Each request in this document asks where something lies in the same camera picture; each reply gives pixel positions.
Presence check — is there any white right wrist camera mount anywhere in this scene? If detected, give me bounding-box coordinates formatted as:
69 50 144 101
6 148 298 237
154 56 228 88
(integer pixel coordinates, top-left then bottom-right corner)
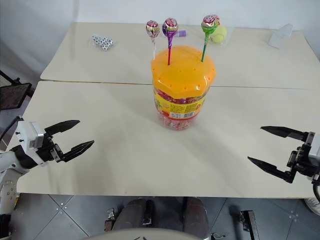
308 136 320 161

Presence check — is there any clear plastic candy jar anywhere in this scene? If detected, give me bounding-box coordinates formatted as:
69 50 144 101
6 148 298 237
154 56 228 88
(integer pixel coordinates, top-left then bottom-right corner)
152 84 207 132

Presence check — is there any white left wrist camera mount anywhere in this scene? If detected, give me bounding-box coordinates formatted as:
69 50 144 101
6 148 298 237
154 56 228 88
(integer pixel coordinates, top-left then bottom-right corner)
15 121 50 168

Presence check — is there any grey robot torso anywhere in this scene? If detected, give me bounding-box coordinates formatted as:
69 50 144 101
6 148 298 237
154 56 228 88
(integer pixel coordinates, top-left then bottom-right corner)
84 226 214 240

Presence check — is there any orange perforated jar lid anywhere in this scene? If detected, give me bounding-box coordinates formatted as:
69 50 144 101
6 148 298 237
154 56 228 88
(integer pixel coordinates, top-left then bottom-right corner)
149 45 217 99

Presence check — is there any clear plastic box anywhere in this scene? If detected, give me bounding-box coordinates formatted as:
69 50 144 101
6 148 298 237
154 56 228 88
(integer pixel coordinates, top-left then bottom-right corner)
208 23 236 47

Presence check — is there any clear plastic bag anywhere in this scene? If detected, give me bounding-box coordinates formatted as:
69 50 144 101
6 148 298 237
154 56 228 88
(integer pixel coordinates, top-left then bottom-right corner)
268 23 294 49

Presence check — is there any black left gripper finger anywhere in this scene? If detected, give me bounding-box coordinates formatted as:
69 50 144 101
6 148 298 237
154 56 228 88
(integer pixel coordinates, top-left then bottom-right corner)
44 120 81 139
61 140 95 163

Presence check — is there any white shoe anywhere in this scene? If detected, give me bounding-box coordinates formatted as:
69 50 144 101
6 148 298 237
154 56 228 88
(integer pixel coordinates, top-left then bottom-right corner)
303 197 320 216

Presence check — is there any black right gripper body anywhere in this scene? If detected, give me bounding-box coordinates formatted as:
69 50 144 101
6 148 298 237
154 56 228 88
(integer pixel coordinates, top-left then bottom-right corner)
286 131 317 179

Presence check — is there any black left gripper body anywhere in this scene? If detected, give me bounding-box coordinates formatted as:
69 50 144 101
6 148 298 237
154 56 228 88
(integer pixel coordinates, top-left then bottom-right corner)
36 134 65 164

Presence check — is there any green wrapped lollipop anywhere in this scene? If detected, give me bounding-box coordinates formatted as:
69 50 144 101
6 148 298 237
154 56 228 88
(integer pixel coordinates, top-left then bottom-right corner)
200 14 221 63

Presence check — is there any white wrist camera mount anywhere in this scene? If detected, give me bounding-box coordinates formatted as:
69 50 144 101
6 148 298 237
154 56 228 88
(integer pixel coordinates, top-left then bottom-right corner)
308 136 320 161
15 121 50 168

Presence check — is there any black mesh tray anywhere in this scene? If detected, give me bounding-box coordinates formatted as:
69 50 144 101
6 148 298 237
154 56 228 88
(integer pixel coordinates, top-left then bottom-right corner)
0 69 33 111

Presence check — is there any purple wrapped lollipop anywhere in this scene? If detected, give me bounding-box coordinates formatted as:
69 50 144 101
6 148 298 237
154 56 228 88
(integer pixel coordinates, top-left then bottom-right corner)
161 17 180 66

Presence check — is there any white stick lollipop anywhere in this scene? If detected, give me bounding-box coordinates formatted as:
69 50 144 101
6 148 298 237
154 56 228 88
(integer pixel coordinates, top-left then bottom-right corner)
145 20 161 61

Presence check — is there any yellow tennis ball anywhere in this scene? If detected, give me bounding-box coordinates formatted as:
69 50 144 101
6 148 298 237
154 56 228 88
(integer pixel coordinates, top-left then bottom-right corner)
209 24 229 44

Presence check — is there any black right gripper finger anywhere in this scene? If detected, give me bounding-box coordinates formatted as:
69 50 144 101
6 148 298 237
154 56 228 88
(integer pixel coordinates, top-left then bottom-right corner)
260 125 310 144
247 156 298 185

